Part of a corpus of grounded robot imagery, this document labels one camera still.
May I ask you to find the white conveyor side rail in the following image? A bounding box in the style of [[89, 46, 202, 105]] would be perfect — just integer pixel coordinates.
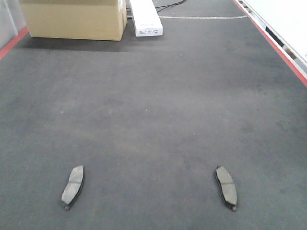
[[234, 0, 307, 85]]

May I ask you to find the cardboard box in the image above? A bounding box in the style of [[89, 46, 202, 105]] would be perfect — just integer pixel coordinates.
[[20, 0, 127, 41]]

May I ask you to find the long white box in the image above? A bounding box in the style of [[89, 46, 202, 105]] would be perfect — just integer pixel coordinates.
[[130, 0, 163, 37]]

